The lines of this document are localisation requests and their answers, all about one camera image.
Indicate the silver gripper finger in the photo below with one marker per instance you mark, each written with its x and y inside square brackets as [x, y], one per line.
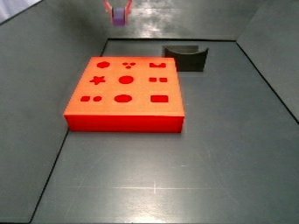
[128, 5]
[108, 8]

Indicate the purple rectangular block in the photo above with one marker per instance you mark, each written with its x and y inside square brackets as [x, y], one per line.
[117, 16]

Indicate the orange red shape board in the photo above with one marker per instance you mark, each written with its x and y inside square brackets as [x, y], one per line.
[127, 94]

